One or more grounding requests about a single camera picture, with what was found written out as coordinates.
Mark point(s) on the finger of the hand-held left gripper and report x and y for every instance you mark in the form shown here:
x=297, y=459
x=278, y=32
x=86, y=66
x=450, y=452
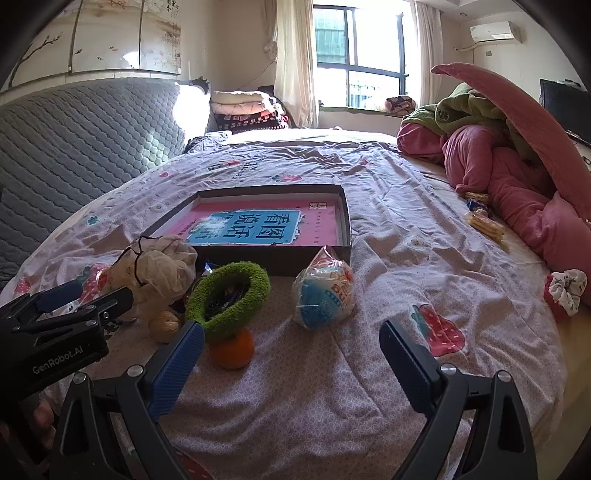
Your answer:
x=60, y=293
x=106, y=304

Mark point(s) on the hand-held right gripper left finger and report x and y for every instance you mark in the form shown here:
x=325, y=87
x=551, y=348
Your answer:
x=178, y=369

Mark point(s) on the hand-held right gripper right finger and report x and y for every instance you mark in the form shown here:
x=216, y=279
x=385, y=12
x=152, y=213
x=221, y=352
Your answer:
x=406, y=364

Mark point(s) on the orange tangerine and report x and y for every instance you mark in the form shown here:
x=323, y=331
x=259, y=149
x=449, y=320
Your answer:
x=233, y=353

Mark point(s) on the cream plush toy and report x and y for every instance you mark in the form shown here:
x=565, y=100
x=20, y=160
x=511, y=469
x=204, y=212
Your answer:
x=161, y=272

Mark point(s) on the dark blue snack packet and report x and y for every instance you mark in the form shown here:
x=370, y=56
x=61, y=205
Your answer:
x=221, y=302

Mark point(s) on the blue toy egg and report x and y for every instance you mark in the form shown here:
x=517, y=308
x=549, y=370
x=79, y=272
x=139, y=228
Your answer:
x=318, y=300

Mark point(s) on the shallow cardboard box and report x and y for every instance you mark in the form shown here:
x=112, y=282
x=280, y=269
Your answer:
x=277, y=261

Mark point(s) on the grey quilted headboard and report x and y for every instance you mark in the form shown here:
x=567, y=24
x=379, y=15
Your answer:
x=69, y=152

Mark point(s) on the pink book with blue label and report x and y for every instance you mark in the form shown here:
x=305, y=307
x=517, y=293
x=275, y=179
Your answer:
x=249, y=226

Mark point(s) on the yellow biscuit packet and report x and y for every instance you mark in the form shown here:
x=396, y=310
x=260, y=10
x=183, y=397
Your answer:
x=487, y=226

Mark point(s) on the small blue candy packet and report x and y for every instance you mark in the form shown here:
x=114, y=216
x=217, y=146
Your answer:
x=474, y=204

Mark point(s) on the floral scrunchie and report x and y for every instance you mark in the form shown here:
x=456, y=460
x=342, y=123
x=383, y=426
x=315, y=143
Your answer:
x=565, y=290

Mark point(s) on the small yellow snack packet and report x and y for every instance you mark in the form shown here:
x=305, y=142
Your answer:
x=480, y=197

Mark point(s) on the dark patterned cloth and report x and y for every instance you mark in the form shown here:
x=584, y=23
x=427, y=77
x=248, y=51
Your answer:
x=207, y=142

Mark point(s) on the pink blanket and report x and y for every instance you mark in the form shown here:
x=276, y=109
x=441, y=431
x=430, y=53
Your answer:
x=508, y=184

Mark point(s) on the floral printed bed sheet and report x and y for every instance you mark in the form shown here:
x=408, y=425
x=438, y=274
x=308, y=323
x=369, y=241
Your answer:
x=323, y=166

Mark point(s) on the dark patterned folded quilt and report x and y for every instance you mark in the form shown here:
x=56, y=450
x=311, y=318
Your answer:
x=249, y=123

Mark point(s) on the cream folded quilt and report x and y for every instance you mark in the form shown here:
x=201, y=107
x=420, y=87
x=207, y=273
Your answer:
x=240, y=100

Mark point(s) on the patterned folded blanket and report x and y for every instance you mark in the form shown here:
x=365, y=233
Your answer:
x=399, y=105

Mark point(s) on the green blanket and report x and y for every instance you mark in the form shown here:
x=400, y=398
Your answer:
x=461, y=110

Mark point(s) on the floral overhead cabinet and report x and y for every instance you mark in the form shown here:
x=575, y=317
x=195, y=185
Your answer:
x=106, y=32

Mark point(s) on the long pink cushion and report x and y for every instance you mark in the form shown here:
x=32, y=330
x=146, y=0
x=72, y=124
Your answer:
x=521, y=106

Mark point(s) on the cream curtain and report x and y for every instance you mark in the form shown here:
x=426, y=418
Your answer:
x=293, y=69
x=427, y=46

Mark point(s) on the black television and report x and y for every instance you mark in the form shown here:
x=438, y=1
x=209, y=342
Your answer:
x=561, y=106

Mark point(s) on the dark framed window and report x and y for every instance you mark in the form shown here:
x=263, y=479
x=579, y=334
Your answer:
x=369, y=60

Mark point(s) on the white air conditioner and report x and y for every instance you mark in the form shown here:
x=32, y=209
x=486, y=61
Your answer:
x=494, y=32

